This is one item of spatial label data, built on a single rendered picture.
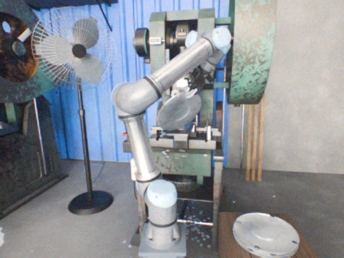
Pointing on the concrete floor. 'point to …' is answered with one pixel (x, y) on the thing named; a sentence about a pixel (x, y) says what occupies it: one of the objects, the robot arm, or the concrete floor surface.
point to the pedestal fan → (61, 50)
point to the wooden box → (226, 249)
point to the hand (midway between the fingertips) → (188, 95)
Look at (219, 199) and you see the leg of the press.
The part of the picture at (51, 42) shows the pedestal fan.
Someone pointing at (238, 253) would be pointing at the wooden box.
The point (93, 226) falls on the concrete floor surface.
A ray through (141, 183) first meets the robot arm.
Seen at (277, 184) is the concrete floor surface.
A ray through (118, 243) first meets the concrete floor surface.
